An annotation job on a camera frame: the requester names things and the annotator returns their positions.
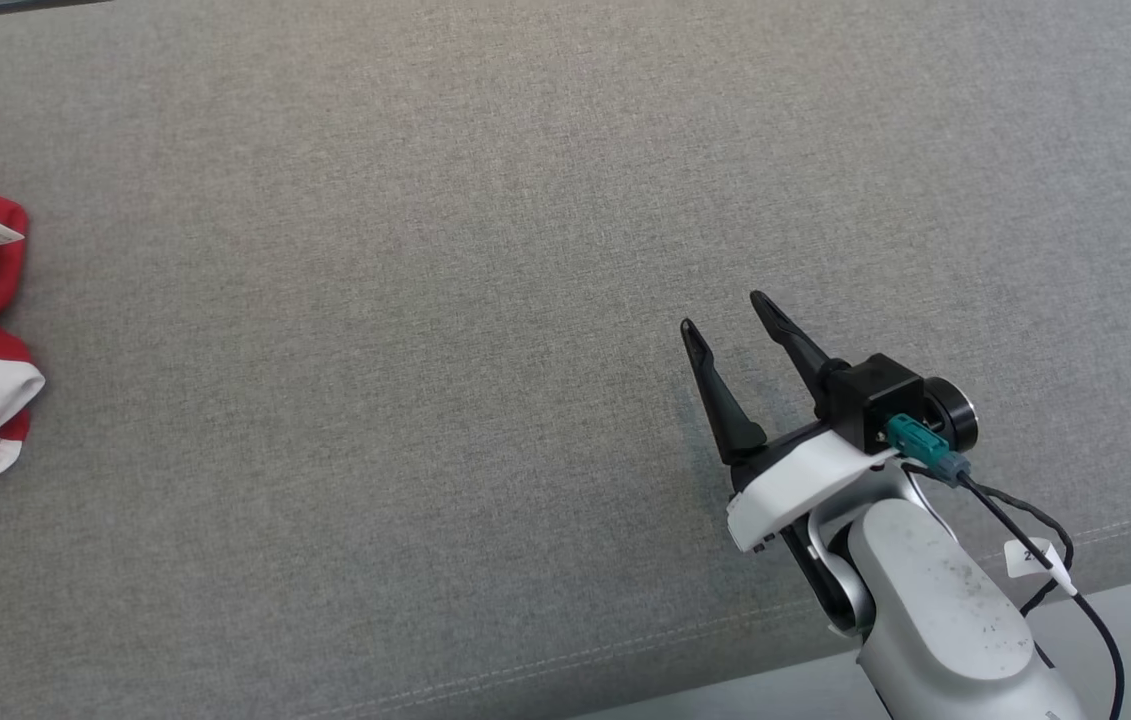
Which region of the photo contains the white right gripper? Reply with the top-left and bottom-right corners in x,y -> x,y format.
680,290 -> 901,556

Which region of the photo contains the teal right cable connector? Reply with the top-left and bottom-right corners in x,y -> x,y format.
885,413 -> 972,489

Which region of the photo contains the white cable label tag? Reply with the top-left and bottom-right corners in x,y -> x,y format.
1004,538 -> 1076,593

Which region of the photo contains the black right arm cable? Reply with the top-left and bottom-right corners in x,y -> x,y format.
900,460 -> 1126,720

